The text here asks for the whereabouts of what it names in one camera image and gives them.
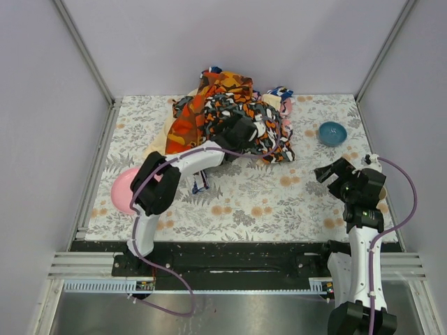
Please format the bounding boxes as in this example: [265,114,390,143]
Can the blue white cloth behind pile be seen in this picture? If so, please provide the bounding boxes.
[267,86,293,102]

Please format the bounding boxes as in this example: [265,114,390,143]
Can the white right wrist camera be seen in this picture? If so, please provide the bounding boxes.
[361,154,383,175]

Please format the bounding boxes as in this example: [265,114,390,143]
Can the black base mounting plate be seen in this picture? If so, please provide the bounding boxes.
[111,240,357,292]

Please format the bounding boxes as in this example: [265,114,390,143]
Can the cream beige cloth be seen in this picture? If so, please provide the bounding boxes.
[143,87,196,158]

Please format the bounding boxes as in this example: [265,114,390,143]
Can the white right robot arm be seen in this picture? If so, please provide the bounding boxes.
[314,154,397,334]

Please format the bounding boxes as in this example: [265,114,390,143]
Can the pink plate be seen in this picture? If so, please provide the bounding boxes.
[110,166,163,216]

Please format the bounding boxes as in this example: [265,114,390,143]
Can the blue bowl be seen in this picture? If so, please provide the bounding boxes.
[318,121,347,147]

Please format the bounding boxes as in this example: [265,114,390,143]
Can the blue white patterned cloth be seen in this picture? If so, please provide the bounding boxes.
[191,170,210,195]

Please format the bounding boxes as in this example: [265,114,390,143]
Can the pink white cloth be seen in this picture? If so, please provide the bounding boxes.
[251,90,293,139]

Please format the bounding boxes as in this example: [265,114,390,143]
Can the white slotted cable duct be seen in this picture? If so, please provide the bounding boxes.
[64,279,154,294]

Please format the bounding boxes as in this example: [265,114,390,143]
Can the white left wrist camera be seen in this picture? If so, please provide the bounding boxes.
[254,121,266,138]

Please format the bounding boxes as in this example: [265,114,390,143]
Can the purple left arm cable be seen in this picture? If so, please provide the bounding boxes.
[128,118,282,318]

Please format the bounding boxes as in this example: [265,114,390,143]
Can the floral patterned table mat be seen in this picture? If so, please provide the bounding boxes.
[85,94,369,242]

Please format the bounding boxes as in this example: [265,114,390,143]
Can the beige cup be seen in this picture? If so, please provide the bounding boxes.
[379,187,387,201]

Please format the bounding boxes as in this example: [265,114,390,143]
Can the black orange white patterned cloth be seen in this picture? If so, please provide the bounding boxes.
[174,92,296,165]

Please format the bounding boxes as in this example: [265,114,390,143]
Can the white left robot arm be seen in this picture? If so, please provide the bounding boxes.
[127,119,265,258]

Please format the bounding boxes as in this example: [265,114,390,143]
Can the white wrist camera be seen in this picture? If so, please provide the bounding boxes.
[254,121,266,138]
[361,154,383,175]

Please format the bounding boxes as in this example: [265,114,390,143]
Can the orange red camouflage cloth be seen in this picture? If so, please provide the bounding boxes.
[166,70,253,154]

